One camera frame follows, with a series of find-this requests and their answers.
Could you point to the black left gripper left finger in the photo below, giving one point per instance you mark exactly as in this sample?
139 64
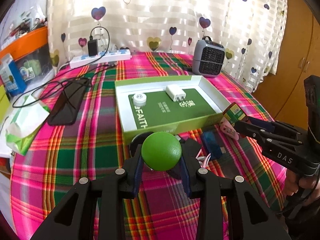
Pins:
95 207

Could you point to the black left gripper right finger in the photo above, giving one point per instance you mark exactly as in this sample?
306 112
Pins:
248 215

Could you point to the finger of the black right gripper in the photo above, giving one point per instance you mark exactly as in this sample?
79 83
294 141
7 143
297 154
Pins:
275 131
273 150

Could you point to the red capped small jar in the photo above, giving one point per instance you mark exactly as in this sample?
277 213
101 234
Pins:
234 113

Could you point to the pink oblong case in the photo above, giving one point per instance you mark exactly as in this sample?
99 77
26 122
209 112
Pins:
228 129

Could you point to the white wall charger plug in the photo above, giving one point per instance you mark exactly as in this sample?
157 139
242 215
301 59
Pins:
175 93

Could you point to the black round magnetic holder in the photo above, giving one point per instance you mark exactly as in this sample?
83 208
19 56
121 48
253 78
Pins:
137 140

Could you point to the green white round knob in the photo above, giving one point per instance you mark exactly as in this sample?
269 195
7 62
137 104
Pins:
161 151

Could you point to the white bottle cap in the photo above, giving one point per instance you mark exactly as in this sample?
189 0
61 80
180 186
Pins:
139 99

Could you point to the right hand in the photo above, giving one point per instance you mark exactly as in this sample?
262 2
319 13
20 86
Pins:
293 182

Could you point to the wooden cabinet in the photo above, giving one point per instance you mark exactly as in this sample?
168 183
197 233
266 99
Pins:
282 94

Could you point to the blue usb card reader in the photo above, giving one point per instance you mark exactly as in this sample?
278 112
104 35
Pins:
211 145

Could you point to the plaid pink green tablecloth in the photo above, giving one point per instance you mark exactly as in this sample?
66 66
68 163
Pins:
59 156

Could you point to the black square device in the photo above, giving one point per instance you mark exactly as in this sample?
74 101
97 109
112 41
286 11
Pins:
191 149

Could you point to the green shallow cardboard box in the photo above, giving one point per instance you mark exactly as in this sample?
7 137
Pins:
203 105

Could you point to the grey mini fan heater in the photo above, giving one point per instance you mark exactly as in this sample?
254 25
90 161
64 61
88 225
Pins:
208 58

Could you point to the black smartphone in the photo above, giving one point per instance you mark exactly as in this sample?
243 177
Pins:
67 106

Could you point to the heart patterned white curtain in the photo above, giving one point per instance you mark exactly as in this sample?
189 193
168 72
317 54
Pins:
251 31

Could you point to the green white tissue pack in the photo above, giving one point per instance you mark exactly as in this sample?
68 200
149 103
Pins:
25 124

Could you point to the yellow green box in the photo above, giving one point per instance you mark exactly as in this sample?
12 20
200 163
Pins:
4 103

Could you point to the blue carton box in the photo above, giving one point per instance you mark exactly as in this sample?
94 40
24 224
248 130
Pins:
11 77

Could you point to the white power strip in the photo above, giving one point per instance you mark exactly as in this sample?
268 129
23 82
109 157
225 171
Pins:
102 57

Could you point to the orange lidded storage bin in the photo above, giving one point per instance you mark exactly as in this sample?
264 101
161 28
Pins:
31 55

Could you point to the black power adapter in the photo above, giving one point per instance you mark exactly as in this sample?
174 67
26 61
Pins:
93 49

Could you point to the pink white cable clip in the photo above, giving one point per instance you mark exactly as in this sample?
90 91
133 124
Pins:
203 160

